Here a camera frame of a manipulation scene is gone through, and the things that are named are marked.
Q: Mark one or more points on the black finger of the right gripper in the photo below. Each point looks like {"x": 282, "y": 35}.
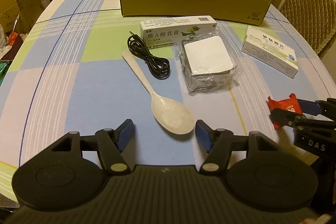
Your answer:
{"x": 325, "y": 108}
{"x": 282, "y": 117}

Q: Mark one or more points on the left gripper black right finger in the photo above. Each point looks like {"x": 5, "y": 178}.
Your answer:
{"x": 256, "y": 170}

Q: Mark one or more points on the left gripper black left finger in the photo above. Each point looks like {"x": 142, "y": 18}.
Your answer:
{"x": 72, "y": 170}

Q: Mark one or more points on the red candy wrapper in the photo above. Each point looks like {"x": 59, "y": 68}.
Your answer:
{"x": 290, "y": 104}

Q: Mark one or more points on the white green tablet box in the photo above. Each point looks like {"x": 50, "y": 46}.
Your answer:
{"x": 270, "y": 51}

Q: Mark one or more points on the white plastic spoon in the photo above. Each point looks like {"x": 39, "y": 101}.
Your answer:
{"x": 170, "y": 114}

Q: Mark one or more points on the quilted beige chair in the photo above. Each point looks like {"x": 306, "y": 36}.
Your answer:
{"x": 314, "y": 20}

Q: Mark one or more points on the white block in plastic bag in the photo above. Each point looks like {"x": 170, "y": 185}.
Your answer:
{"x": 207, "y": 63}

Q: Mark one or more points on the checkered tablecloth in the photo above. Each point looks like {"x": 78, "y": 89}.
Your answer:
{"x": 69, "y": 75}

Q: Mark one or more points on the white ointment box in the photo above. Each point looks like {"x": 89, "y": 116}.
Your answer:
{"x": 161, "y": 32}

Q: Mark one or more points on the brown cardboard boxes left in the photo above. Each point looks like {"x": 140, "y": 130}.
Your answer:
{"x": 29, "y": 11}

